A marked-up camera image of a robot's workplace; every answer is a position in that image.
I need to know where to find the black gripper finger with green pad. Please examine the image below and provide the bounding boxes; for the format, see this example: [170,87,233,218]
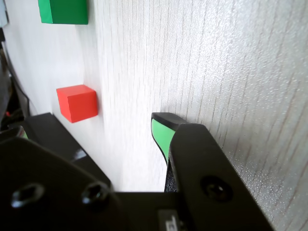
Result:
[151,112,276,231]
[0,125,126,231]

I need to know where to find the green cube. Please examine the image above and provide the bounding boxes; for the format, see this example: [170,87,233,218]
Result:
[38,0,89,25]

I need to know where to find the red cube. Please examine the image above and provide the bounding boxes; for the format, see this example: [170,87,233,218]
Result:
[56,84,99,124]

